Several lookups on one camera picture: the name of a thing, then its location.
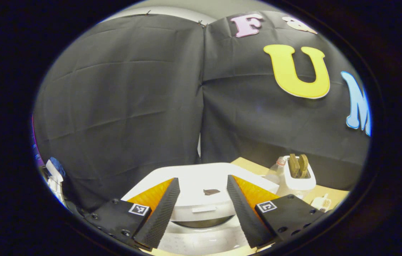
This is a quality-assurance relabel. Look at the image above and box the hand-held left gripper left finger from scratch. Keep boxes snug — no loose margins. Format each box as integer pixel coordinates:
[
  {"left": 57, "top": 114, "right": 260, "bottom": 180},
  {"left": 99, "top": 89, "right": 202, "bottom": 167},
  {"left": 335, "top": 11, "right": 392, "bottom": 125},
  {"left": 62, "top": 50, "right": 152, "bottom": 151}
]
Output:
[{"left": 84, "top": 177, "right": 181, "bottom": 251}]

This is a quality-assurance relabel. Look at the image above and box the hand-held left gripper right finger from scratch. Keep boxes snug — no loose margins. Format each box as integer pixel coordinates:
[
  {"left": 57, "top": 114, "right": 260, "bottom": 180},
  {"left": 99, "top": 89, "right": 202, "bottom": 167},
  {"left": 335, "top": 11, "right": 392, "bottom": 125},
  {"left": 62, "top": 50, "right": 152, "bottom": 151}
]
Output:
[{"left": 226, "top": 174, "right": 324, "bottom": 249}]

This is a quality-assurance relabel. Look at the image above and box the white rice cooker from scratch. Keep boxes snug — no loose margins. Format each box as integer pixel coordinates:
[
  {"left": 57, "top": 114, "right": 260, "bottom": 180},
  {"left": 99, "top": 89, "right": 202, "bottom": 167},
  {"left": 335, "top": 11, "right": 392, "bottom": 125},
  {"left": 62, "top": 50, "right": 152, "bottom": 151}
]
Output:
[{"left": 121, "top": 162, "right": 280, "bottom": 256}]

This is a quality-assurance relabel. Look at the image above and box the clear plastic water bottle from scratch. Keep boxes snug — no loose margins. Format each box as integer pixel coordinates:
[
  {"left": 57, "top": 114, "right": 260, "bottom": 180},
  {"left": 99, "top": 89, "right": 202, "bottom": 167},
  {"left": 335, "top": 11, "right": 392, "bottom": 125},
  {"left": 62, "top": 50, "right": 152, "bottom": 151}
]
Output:
[{"left": 265, "top": 157, "right": 287, "bottom": 186}]

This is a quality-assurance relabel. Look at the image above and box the white toaster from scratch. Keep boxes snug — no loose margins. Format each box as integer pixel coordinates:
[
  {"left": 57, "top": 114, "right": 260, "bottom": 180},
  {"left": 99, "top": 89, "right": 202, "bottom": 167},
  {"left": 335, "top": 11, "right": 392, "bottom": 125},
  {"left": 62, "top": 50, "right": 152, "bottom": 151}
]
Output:
[{"left": 281, "top": 154, "right": 317, "bottom": 200}]

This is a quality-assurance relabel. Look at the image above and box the brown bread slice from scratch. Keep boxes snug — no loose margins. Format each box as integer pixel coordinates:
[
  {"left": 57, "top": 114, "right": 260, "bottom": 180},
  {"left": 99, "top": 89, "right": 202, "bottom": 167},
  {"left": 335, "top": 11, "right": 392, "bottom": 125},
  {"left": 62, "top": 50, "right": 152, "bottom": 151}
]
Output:
[
  {"left": 299, "top": 154, "right": 309, "bottom": 178},
  {"left": 289, "top": 154, "right": 301, "bottom": 178}
]

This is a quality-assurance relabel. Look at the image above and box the white divided bean dish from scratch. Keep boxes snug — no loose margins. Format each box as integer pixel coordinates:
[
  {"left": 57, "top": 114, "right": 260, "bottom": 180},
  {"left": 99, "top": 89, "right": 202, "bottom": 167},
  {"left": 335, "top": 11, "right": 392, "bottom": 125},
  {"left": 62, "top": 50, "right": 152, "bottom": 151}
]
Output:
[{"left": 310, "top": 193, "right": 332, "bottom": 213}]

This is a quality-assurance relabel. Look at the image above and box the white and blue object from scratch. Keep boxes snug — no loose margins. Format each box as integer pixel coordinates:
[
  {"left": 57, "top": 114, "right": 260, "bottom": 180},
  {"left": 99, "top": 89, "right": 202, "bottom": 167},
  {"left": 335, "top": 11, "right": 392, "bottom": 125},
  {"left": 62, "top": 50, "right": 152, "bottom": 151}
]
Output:
[{"left": 46, "top": 157, "right": 67, "bottom": 206}]

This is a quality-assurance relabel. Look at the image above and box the black backdrop cloth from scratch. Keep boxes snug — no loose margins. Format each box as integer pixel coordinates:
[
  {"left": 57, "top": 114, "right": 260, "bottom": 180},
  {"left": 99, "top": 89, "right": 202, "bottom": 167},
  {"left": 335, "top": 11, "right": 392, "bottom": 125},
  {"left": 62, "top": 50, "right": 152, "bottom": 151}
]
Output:
[{"left": 33, "top": 10, "right": 371, "bottom": 214}]

